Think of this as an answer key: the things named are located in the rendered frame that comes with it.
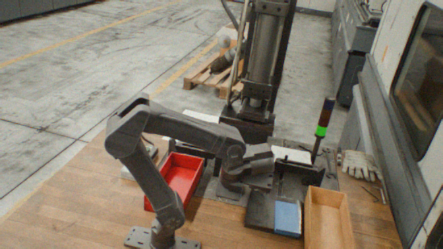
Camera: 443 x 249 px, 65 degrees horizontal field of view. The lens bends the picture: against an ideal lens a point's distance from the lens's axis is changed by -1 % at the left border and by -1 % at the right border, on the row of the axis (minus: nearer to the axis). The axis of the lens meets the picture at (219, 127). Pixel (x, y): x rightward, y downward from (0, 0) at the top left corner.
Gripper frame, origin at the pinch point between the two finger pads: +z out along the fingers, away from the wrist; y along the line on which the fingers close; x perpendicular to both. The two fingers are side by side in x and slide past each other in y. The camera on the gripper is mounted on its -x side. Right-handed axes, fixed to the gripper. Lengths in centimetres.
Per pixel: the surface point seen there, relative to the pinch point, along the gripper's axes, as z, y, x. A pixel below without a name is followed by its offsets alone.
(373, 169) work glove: 28, 32, -53
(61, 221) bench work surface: 2.1, -18.9, 44.2
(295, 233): 2.3, -7.1, -20.9
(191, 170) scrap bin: 19.1, 11.4, 15.2
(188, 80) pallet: 230, 204, 79
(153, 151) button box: 19.1, 15.5, 30.6
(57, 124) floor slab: 177, 89, 167
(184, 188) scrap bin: 13.7, 2.5, 15.1
